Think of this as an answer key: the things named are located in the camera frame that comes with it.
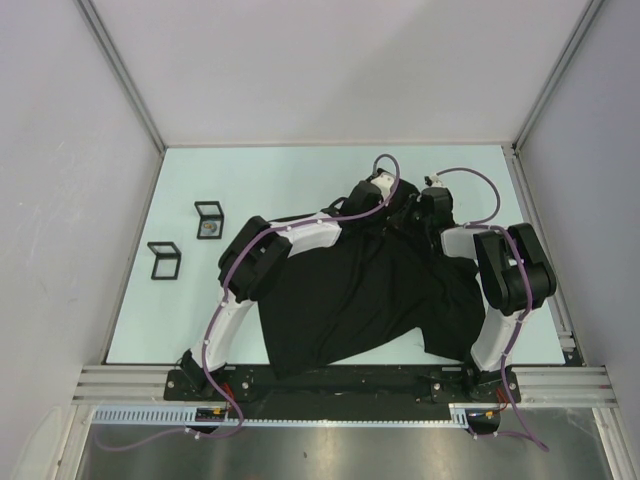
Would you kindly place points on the black frame box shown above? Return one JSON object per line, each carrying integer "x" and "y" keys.
{"x": 210, "y": 211}
{"x": 167, "y": 260}

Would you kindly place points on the white slotted cable duct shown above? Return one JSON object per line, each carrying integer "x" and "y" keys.
{"x": 437, "y": 416}

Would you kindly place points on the black t-shirt garment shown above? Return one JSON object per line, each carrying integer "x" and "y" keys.
{"x": 376, "y": 283}

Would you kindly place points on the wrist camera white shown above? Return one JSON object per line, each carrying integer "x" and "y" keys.
{"x": 433, "y": 181}
{"x": 384, "y": 181}

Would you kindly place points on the aluminium post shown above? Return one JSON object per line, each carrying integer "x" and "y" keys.
{"x": 114, "y": 60}
{"x": 569, "y": 51}

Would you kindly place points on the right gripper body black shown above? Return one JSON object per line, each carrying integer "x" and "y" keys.
{"x": 412, "y": 216}

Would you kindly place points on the black frame box far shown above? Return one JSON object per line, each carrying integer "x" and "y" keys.
{"x": 210, "y": 211}

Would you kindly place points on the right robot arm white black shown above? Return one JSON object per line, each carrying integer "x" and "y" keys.
{"x": 515, "y": 275}

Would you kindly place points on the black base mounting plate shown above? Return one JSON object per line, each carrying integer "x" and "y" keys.
{"x": 436, "y": 383}

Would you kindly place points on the aluminium post left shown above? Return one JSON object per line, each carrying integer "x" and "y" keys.
{"x": 114, "y": 60}

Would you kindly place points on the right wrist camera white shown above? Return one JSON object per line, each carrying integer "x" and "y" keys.
{"x": 433, "y": 181}

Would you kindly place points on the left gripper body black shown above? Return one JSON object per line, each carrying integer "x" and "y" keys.
{"x": 373, "y": 224}

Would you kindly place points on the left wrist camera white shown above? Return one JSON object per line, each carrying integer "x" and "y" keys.
{"x": 384, "y": 181}

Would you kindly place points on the aluminium frame rail front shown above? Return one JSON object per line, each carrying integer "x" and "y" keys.
{"x": 578, "y": 387}

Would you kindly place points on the aluminium post right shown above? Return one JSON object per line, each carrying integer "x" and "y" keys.
{"x": 569, "y": 51}

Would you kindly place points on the white round brooch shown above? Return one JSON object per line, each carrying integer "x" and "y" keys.
{"x": 208, "y": 228}

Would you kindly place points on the black frame box near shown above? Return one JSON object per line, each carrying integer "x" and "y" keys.
{"x": 167, "y": 260}

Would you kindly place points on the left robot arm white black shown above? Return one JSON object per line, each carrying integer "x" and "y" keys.
{"x": 255, "y": 259}

